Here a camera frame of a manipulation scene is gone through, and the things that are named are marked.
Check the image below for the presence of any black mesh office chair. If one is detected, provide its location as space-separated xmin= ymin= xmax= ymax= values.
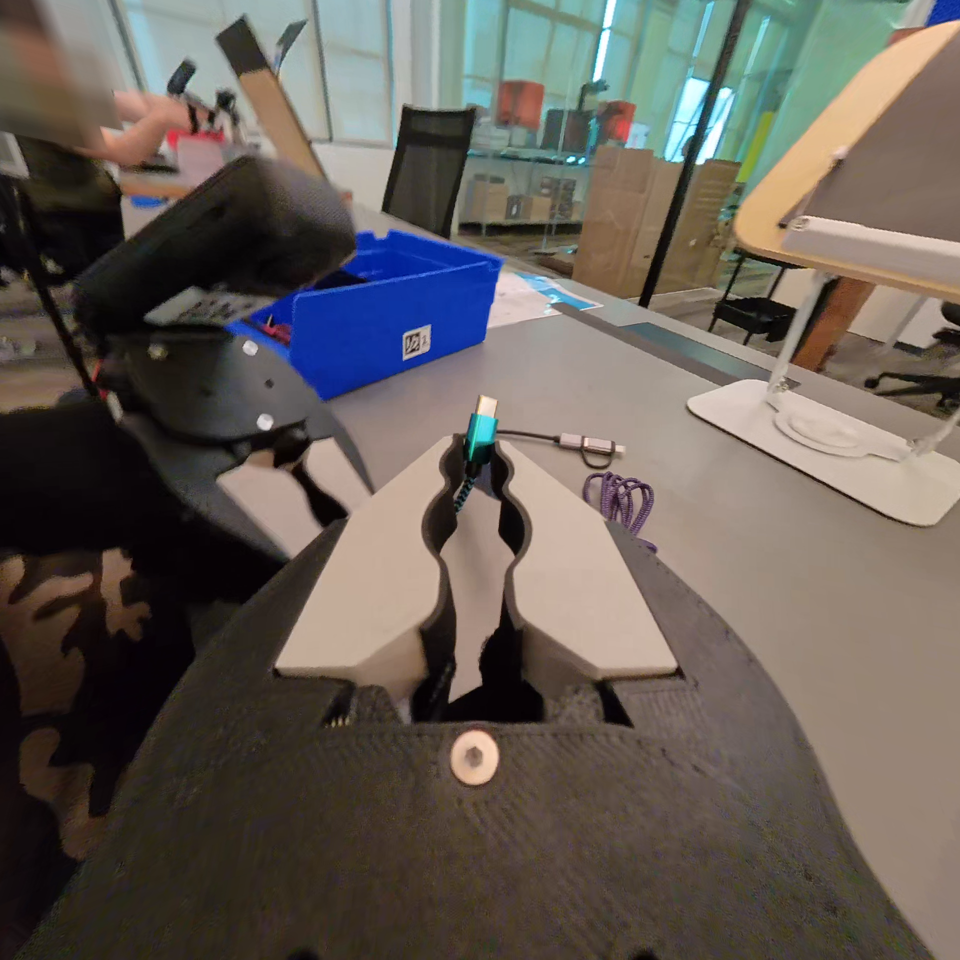
xmin=381 ymin=105 xmax=479 ymax=240

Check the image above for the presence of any white tablet stand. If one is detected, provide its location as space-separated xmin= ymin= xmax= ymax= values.
xmin=687 ymin=216 xmax=960 ymax=528

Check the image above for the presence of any black office chair base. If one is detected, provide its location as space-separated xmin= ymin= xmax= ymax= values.
xmin=864 ymin=303 xmax=960 ymax=412

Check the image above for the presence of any blue plastic bin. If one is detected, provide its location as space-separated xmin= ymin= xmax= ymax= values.
xmin=227 ymin=230 xmax=505 ymax=402

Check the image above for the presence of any cardboard flap with black tip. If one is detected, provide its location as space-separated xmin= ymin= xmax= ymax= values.
xmin=216 ymin=15 xmax=330 ymax=181

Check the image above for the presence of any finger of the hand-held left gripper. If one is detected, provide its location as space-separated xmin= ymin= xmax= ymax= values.
xmin=300 ymin=438 xmax=375 ymax=526
xmin=216 ymin=450 xmax=335 ymax=561

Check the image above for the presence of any teal braided usb cable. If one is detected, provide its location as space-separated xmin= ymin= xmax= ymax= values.
xmin=452 ymin=393 xmax=501 ymax=536

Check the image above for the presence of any printed paper sheet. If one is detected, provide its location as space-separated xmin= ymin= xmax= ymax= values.
xmin=487 ymin=270 xmax=603 ymax=329

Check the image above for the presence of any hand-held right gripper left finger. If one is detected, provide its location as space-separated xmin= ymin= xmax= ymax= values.
xmin=275 ymin=432 xmax=462 ymax=690

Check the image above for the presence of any purple braided usb cable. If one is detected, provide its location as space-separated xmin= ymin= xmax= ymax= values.
xmin=582 ymin=470 xmax=660 ymax=555

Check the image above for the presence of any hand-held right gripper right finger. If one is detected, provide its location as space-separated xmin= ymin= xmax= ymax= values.
xmin=489 ymin=438 xmax=680 ymax=684

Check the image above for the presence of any grey usb hub with cable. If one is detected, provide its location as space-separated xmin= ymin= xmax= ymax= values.
xmin=495 ymin=427 xmax=626 ymax=460

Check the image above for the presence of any black metal cart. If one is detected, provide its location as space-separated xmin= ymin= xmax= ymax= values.
xmin=708 ymin=296 xmax=796 ymax=344

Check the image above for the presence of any person's left hand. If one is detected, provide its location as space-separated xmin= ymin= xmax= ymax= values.
xmin=0 ymin=396 xmax=290 ymax=580

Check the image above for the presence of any red printer enclosure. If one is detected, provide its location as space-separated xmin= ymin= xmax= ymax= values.
xmin=596 ymin=99 xmax=638 ymax=145
xmin=497 ymin=80 xmax=546 ymax=138

